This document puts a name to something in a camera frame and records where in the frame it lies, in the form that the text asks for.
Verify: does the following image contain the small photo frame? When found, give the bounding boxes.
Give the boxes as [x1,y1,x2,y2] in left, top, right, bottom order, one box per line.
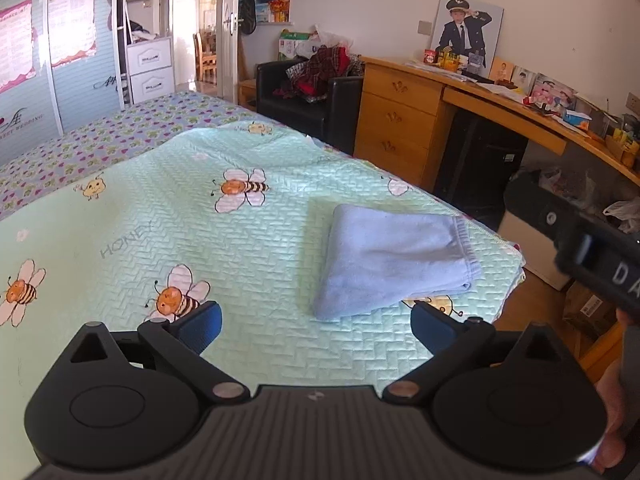
[489,56,514,85]
[511,65,537,97]

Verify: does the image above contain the black armchair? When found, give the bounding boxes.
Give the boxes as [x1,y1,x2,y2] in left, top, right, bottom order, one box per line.
[255,59,366,157]

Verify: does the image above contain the wooden dining chair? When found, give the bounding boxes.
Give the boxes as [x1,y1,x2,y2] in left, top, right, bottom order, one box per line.
[192,32,219,82]

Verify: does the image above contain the green white carton box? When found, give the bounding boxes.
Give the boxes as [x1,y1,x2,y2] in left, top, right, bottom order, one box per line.
[277,30,321,61]

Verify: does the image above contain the bin with plastic bag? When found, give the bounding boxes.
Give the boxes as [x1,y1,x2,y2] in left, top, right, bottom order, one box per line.
[520,167,596,211]

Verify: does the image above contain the wooden desk with drawers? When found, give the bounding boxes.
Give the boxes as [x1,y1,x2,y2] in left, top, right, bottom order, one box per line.
[352,55,640,196]

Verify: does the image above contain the white door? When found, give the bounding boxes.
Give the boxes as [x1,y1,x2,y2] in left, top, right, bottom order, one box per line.
[216,0,242,106]

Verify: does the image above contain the large portrait photo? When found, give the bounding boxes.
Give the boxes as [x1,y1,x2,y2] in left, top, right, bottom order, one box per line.
[430,0,505,81]

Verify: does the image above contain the cardboard box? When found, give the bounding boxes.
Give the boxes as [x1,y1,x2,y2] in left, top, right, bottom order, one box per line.
[562,280,621,343]

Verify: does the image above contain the blue white packet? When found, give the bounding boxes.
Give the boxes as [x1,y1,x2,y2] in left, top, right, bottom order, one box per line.
[562,109,593,131]

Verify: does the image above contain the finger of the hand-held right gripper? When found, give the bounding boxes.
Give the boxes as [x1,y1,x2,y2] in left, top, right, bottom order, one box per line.
[503,172,582,251]

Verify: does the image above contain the green bee-print bedsheet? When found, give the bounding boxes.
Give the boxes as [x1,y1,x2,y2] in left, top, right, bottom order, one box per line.
[0,91,331,221]

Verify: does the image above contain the sliding-door wardrobe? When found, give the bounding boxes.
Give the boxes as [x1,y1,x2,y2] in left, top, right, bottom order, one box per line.
[0,0,126,166]

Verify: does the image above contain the green bee-print bedspread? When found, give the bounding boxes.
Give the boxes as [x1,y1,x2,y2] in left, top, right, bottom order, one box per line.
[0,120,526,480]

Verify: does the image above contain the person's right hand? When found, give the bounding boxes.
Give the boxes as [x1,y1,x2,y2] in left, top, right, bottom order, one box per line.
[591,307,635,472]

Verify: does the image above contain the crumpled white plastic bag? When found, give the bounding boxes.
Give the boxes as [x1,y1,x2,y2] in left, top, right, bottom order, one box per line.
[307,24,355,56]

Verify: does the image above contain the wide photo frame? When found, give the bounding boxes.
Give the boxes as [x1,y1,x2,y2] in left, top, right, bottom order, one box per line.
[529,74,577,111]

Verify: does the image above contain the light blue knit garment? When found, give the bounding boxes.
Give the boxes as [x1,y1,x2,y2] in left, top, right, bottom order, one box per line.
[311,202,484,322]

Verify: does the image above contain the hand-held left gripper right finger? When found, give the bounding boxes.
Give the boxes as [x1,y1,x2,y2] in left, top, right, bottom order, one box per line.
[382,301,586,405]

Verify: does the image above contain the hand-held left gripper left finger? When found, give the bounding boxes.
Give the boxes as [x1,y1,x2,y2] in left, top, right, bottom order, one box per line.
[67,301,250,405]

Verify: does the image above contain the small wooden cabinet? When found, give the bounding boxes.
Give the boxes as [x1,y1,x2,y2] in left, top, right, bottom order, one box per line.
[237,79,258,111]

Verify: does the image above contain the yellow snack packets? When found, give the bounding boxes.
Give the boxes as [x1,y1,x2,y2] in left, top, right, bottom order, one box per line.
[606,127,640,168]

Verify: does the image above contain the heap of clothes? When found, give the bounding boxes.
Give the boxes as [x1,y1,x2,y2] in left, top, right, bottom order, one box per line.
[274,45,367,105]

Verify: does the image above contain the white drawer cabinet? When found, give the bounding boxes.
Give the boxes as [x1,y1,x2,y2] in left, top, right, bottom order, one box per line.
[125,37,176,108]

